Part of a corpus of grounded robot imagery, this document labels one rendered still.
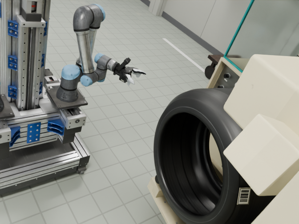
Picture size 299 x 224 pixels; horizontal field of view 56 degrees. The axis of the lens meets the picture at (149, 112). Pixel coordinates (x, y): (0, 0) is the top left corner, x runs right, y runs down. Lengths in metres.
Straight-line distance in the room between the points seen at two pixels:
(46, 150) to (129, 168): 0.77
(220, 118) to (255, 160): 0.53
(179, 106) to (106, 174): 1.54
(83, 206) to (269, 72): 1.97
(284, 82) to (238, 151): 0.16
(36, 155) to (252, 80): 1.97
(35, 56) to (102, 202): 1.23
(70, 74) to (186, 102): 1.02
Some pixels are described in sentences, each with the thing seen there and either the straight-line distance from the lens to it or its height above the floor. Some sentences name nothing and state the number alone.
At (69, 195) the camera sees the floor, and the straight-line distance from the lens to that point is 2.41.
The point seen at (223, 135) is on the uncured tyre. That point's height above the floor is 1.42.
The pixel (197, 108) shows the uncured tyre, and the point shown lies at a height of 1.41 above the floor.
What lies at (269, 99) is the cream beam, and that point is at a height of 1.73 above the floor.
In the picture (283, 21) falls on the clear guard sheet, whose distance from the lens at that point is 1.82.
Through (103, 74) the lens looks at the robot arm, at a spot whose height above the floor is 0.96.
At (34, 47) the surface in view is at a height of 1.08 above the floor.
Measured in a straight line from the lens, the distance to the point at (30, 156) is 2.36.
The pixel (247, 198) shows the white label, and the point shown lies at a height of 1.31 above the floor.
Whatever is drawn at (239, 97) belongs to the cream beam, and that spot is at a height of 1.69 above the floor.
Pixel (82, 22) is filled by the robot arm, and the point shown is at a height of 1.30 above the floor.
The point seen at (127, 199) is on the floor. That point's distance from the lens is 2.47.
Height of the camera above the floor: 1.96
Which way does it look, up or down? 35 degrees down
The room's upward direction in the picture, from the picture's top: 20 degrees clockwise
